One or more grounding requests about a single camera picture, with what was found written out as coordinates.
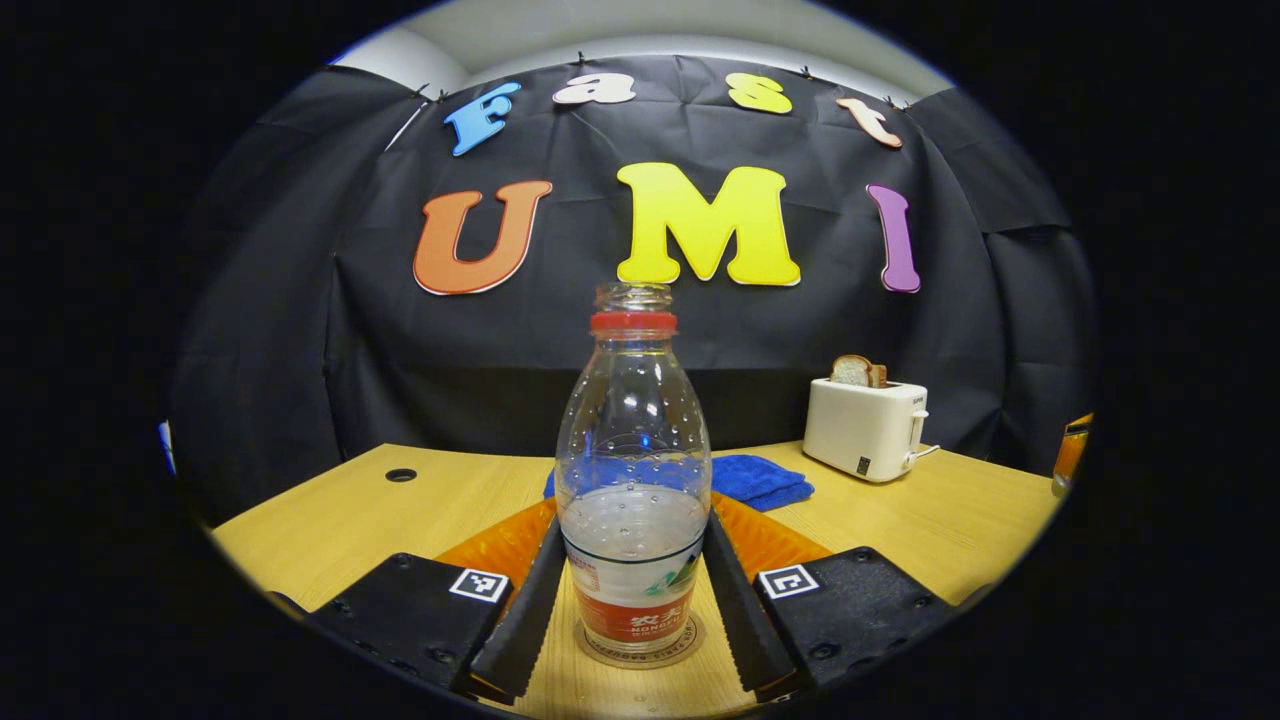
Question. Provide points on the blue towel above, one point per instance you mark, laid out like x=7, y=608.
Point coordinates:
x=760, y=480

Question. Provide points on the round cork coaster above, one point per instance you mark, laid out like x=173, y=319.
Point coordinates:
x=640, y=663

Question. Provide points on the bread slice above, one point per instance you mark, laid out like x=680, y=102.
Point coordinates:
x=878, y=376
x=850, y=372

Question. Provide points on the white toaster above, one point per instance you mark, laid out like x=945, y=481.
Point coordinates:
x=860, y=430

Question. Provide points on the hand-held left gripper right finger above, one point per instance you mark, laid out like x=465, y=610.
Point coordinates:
x=745, y=620

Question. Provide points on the clear plastic water bottle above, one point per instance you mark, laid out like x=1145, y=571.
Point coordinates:
x=632, y=450

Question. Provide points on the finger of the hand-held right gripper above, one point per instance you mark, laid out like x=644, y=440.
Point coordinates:
x=1070, y=460

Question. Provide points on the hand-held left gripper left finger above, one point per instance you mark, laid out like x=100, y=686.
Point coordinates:
x=525, y=620

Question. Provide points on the black backdrop cloth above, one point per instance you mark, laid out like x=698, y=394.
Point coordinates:
x=600, y=380

